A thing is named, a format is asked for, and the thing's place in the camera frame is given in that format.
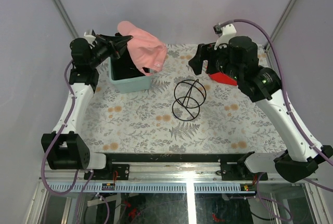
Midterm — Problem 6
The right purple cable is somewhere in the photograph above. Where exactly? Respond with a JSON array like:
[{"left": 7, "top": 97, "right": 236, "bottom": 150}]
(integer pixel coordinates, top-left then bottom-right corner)
[{"left": 218, "top": 19, "right": 333, "bottom": 221}]

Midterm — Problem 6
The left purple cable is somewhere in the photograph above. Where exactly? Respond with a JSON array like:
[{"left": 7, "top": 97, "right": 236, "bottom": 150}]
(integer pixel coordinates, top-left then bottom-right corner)
[{"left": 41, "top": 59, "right": 110, "bottom": 224}]

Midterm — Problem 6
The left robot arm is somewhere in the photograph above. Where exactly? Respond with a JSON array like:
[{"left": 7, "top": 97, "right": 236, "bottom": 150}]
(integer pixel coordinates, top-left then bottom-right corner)
[{"left": 41, "top": 31, "right": 133, "bottom": 180}]

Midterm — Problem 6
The teal plastic bin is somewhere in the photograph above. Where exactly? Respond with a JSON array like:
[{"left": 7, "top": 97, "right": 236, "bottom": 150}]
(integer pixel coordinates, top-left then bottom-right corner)
[{"left": 108, "top": 58, "right": 152, "bottom": 94}]

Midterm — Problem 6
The pink baseball cap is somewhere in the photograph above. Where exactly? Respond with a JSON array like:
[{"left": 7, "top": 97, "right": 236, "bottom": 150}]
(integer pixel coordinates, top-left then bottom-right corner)
[{"left": 117, "top": 21, "right": 168, "bottom": 76}]

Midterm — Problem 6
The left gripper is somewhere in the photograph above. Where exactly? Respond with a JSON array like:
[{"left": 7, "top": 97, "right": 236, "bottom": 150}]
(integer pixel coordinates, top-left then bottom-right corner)
[{"left": 87, "top": 34, "right": 132, "bottom": 69}]

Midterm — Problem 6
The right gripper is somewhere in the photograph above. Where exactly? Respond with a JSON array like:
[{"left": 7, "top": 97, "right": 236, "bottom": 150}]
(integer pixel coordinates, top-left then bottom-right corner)
[{"left": 188, "top": 38, "right": 242, "bottom": 81}]

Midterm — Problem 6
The purple cable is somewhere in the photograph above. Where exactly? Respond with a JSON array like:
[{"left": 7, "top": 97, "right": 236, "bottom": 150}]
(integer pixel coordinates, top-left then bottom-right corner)
[
  {"left": 218, "top": 19, "right": 333, "bottom": 221},
  {"left": 41, "top": 59, "right": 110, "bottom": 224}
]

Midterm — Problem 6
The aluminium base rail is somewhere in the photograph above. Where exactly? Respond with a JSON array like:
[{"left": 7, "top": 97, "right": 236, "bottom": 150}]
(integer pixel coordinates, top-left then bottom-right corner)
[{"left": 39, "top": 161, "right": 319, "bottom": 182}]

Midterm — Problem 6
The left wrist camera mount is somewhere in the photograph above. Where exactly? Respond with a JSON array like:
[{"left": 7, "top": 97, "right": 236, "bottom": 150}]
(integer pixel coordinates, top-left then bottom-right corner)
[{"left": 83, "top": 29, "right": 96, "bottom": 44}]

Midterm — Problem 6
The red cloth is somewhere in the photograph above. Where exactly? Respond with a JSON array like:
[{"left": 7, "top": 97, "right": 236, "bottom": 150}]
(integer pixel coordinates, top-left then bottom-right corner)
[{"left": 206, "top": 62, "right": 237, "bottom": 86}]

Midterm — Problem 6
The right corner aluminium post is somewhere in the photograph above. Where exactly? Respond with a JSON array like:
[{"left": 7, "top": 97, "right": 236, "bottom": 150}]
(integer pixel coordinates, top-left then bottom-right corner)
[{"left": 271, "top": 0, "right": 298, "bottom": 42}]

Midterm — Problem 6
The black cap gold logo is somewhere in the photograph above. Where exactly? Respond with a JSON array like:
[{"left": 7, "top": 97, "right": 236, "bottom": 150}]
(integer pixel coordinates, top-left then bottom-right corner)
[{"left": 111, "top": 49, "right": 144, "bottom": 81}]

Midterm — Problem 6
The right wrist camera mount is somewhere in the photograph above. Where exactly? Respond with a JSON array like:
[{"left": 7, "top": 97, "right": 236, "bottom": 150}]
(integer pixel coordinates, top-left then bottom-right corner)
[{"left": 214, "top": 23, "right": 237, "bottom": 50}]

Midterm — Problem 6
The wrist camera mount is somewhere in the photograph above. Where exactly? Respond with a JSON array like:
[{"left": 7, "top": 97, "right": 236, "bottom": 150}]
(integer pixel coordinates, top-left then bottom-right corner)
[
  {"left": 214, "top": 23, "right": 237, "bottom": 50},
  {"left": 83, "top": 29, "right": 96, "bottom": 44}
]

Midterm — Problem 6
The corner aluminium post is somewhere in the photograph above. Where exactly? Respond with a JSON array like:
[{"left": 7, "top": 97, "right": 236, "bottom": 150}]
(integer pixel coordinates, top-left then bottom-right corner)
[
  {"left": 271, "top": 0, "right": 298, "bottom": 42},
  {"left": 52, "top": 0, "right": 79, "bottom": 38}
]

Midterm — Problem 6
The floral table mat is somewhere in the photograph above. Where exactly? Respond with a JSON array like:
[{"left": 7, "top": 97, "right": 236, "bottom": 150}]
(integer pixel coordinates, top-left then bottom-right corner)
[{"left": 82, "top": 44, "right": 286, "bottom": 153}]

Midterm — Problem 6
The black wire hat stand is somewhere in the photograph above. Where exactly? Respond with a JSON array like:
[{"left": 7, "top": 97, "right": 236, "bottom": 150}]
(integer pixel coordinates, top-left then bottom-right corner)
[{"left": 172, "top": 79, "right": 207, "bottom": 122}]

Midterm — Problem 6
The left corner aluminium post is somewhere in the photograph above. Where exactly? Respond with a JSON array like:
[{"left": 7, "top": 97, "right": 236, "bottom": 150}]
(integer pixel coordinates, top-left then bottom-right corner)
[{"left": 52, "top": 0, "right": 79, "bottom": 38}]

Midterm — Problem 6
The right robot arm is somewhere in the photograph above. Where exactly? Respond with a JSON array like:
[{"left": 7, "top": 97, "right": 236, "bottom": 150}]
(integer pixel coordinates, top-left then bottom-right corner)
[{"left": 188, "top": 36, "right": 332, "bottom": 183}]

